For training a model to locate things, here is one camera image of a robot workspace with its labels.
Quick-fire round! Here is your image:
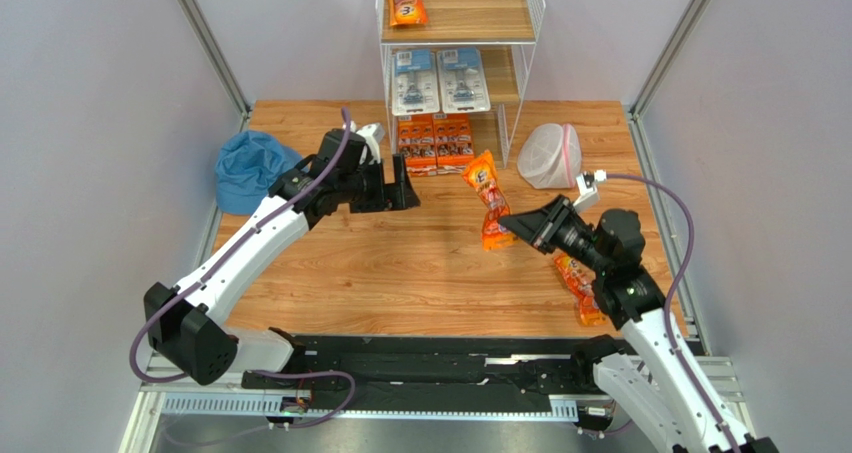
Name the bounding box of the orange razor box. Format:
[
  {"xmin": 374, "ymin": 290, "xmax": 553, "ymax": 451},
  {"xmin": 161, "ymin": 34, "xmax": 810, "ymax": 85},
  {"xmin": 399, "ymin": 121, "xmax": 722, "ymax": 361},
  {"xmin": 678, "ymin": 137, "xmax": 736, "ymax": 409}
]
[
  {"xmin": 432, "ymin": 113, "xmax": 474, "ymax": 174},
  {"xmin": 396, "ymin": 114, "xmax": 437, "ymax": 176}
]

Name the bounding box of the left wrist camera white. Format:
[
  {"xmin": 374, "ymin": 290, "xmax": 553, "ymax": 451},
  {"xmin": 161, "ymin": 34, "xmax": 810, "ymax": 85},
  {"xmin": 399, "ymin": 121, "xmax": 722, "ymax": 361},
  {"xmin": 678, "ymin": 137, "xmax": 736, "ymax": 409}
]
[{"xmin": 356, "ymin": 123, "xmax": 386, "ymax": 165}]

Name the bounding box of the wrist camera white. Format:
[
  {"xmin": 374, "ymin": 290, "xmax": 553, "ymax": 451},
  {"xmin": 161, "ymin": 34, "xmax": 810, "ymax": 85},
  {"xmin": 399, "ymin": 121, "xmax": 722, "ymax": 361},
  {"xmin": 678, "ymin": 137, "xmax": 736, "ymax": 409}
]
[
  {"xmin": 573, "ymin": 170, "xmax": 607, "ymax": 213},
  {"xmin": 356, "ymin": 123, "xmax": 386, "ymax": 165}
]

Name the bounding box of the orange razor bag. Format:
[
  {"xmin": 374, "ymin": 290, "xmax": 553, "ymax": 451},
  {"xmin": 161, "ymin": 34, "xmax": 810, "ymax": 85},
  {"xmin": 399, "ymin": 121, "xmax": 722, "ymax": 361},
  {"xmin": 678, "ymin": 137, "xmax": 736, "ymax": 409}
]
[
  {"xmin": 553, "ymin": 253, "xmax": 608, "ymax": 327},
  {"xmin": 388, "ymin": 0, "xmax": 429, "ymax": 28},
  {"xmin": 461, "ymin": 150, "xmax": 517, "ymax": 251}
]

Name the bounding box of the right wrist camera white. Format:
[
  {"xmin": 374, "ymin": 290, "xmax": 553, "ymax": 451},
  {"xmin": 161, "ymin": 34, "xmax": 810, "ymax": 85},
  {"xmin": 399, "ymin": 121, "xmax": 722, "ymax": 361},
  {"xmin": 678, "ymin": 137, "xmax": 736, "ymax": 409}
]
[{"xmin": 573, "ymin": 170, "xmax": 607, "ymax": 213}]

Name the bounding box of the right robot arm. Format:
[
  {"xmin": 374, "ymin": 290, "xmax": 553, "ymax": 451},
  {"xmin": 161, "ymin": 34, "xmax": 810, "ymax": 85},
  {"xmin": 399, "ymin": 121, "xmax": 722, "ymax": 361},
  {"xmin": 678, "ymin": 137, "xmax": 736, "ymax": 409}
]
[{"xmin": 498, "ymin": 196, "xmax": 777, "ymax": 452}]

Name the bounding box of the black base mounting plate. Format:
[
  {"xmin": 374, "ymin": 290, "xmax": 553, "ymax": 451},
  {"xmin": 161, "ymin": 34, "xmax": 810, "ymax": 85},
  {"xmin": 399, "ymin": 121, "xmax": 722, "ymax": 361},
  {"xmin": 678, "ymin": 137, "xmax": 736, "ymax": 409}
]
[{"xmin": 241, "ymin": 335, "xmax": 604, "ymax": 414}]

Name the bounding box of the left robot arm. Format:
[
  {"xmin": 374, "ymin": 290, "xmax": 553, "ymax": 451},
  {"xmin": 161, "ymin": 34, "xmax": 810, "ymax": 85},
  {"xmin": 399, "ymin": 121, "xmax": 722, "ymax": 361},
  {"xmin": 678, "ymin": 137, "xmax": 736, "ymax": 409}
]
[{"xmin": 132, "ymin": 123, "xmax": 420, "ymax": 385}]

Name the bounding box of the white Gillette razor pack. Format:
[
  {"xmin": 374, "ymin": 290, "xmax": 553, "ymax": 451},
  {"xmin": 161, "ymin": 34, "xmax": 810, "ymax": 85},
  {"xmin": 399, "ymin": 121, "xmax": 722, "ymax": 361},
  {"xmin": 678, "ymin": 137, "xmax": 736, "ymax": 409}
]
[{"xmin": 436, "ymin": 47, "xmax": 491, "ymax": 114}]

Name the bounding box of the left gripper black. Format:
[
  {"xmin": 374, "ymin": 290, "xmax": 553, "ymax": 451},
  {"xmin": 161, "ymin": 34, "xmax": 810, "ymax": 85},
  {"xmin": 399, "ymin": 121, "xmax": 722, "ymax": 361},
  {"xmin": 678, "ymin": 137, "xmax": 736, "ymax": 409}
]
[{"xmin": 339, "ymin": 155, "xmax": 422, "ymax": 215}]

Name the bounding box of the orange razor bag on shelf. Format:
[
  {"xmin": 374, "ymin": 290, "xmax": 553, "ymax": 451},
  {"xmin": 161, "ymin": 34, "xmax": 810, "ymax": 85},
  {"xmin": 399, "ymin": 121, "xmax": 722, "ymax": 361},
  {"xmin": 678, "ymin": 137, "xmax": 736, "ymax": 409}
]
[{"xmin": 388, "ymin": 0, "xmax": 429, "ymax": 28}]

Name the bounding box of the white wire shelf rack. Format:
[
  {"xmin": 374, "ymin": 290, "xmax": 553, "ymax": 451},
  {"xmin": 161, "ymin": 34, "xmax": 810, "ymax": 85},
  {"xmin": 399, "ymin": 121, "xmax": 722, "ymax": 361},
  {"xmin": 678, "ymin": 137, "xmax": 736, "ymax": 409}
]
[{"xmin": 375, "ymin": 0, "xmax": 546, "ymax": 167}]

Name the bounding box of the blue card razor blister pack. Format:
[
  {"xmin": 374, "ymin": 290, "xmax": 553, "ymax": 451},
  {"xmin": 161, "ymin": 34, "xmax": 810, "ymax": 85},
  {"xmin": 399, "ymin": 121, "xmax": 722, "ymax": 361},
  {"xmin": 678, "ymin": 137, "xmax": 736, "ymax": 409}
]
[{"xmin": 390, "ymin": 49, "xmax": 440, "ymax": 117}]

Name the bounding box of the blue bucket hat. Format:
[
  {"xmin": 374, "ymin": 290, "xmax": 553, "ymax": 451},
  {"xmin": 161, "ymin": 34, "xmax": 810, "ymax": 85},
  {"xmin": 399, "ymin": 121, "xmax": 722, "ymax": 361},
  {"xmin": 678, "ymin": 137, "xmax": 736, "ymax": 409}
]
[{"xmin": 214, "ymin": 130, "xmax": 303, "ymax": 215}]

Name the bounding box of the aluminium rail frame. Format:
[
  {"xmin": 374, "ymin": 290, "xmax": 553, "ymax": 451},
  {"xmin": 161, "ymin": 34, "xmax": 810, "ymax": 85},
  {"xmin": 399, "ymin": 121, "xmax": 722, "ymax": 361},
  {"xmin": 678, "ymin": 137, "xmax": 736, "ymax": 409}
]
[{"xmin": 119, "ymin": 345, "xmax": 760, "ymax": 453}]

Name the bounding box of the white mesh laundry bag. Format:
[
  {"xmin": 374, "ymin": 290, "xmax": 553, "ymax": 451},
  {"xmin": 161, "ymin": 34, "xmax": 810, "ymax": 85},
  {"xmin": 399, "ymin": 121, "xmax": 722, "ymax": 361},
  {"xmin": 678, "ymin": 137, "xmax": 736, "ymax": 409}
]
[{"xmin": 517, "ymin": 123, "xmax": 583, "ymax": 189}]

